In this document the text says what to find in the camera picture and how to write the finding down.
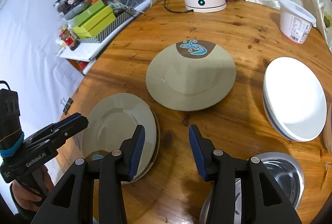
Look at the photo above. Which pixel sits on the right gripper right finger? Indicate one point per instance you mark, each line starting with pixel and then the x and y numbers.
pixel 262 198

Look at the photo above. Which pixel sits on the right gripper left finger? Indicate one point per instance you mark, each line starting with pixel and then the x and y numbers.
pixel 71 201

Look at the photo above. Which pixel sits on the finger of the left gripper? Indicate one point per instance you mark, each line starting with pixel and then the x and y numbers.
pixel 64 131
pixel 67 121

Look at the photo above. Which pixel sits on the stainless steel bowl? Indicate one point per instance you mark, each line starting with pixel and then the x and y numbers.
pixel 286 171

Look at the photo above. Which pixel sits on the large white bowl blue stripe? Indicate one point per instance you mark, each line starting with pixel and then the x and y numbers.
pixel 294 100

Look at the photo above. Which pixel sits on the person's left hand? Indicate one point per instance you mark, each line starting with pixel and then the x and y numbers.
pixel 26 199

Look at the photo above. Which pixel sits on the black binder clip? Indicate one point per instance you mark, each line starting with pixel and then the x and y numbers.
pixel 66 105

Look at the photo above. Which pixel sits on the white side shelf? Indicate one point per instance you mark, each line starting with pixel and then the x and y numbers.
pixel 89 52

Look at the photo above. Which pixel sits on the red labelled jar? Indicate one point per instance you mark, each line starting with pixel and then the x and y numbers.
pixel 70 40

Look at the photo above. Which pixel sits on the dark green flat box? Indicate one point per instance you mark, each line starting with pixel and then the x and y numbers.
pixel 87 13

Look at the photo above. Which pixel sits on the grey oval device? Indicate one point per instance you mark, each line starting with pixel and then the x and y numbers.
pixel 76 10

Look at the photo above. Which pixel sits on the lime green box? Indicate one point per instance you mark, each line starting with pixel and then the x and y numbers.
pixel 96 23

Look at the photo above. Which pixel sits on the chevron patterned tray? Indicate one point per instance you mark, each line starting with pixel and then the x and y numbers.
pixel 111 27

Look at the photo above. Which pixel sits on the white plastic tub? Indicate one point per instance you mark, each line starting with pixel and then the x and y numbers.
pixel 295 21

